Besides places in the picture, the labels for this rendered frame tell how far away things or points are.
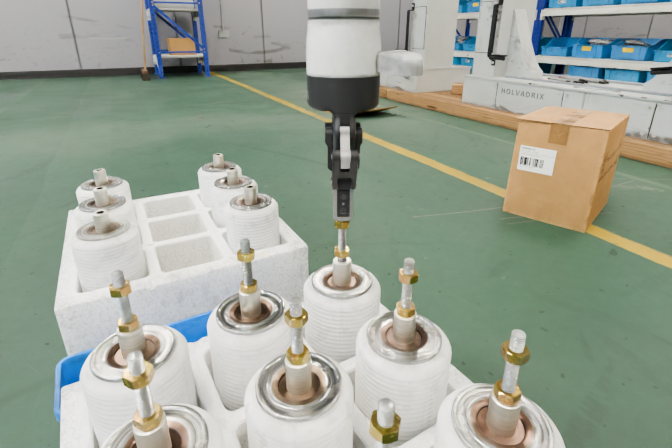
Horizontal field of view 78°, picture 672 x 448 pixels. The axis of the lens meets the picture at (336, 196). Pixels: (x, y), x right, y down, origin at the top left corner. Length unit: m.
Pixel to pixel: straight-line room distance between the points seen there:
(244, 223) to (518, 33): 2.49
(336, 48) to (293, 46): 6.39
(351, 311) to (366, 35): 0.30
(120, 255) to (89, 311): 0.09
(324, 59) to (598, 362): 0.71
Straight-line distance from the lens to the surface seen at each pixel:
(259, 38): 6.62
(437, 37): 3.55
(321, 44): 0.41
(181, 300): 0.73
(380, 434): 0.27
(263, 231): 0.74
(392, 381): 0.42
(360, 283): 0.52
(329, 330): 0.51
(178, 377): 0.46
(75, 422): 0.53
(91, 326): 0.73
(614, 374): 0.90
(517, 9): 3.03
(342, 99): 0.41
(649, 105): 2.34
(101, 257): 0.71
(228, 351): 0.46
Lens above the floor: 0.54
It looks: 22 degrees down
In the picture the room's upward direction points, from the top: straight up
